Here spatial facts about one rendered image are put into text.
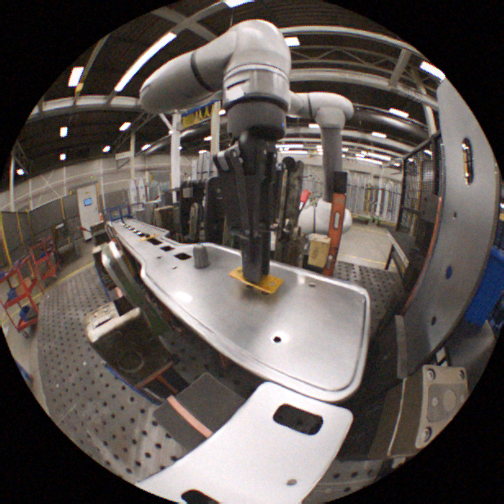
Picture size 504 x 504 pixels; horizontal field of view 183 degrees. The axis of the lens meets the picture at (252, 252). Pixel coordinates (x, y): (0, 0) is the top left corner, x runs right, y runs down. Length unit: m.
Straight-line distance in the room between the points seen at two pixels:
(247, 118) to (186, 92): 0.15
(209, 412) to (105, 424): 0.48
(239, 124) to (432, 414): 0.31
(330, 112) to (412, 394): 0.80
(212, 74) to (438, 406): 0.41
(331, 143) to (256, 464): 0.86
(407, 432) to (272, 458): 0.10
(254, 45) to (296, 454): 0.40
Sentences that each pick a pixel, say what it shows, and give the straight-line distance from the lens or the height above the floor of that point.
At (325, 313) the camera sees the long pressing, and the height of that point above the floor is 1.00.
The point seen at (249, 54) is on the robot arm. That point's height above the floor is 1.34.
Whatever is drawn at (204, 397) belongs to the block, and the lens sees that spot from 0.19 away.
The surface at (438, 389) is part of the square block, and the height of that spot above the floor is 1.06.
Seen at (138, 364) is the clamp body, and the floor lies 0.96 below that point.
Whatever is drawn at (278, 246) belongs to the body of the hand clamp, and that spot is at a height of 1.02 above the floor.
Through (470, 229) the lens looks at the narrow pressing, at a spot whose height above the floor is 1.16.
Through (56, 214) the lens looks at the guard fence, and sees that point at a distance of 7.86.
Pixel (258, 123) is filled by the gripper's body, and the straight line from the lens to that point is 0.19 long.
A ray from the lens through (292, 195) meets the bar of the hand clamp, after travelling 0.35.
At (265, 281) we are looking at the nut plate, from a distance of 0.25.
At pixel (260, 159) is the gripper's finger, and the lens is 0.19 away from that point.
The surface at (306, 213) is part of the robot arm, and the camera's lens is 0.88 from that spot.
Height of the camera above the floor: 1.16
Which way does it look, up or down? 24 degrees down
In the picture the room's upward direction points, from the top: straight up
